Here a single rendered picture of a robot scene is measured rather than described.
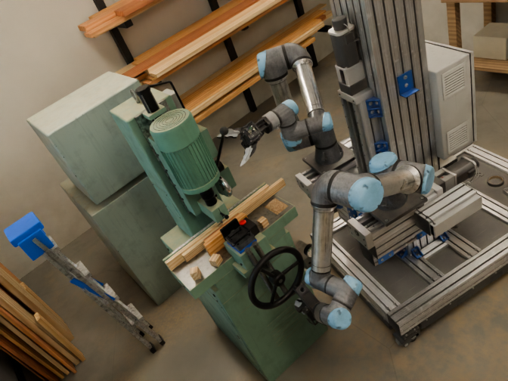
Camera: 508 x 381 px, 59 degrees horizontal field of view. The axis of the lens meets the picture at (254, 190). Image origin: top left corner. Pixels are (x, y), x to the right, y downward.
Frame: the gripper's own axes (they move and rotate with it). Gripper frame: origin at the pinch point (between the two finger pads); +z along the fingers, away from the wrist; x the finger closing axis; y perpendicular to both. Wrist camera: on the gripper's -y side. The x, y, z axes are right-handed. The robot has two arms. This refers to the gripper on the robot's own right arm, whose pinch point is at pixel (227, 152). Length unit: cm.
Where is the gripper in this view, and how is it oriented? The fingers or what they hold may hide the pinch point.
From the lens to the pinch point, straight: 179.1
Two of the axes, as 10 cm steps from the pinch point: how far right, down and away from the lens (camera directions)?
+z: -7.6, 5.6, -3.2
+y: 1.9, -2.8, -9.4
